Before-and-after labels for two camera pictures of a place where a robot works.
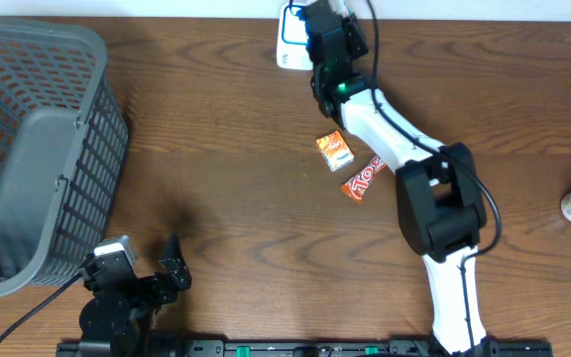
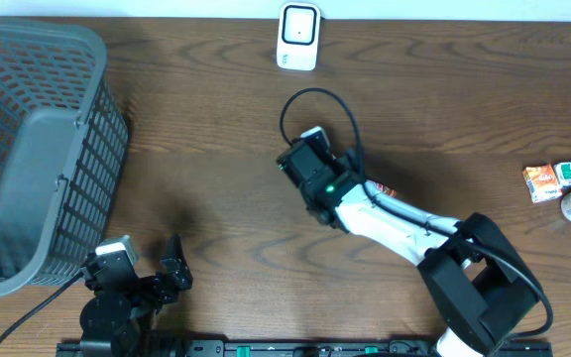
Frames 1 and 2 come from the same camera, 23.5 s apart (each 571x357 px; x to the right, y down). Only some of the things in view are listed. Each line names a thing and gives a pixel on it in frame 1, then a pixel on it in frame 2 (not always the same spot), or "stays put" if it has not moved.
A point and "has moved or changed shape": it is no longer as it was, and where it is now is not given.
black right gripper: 353,37 → 347,163
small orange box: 336,151 has moved or changed shape
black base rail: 315,348 stays put
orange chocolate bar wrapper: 355,187 → 388,190
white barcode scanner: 292,39 stays put
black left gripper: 174,264 stays put
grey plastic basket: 48,144 stays put
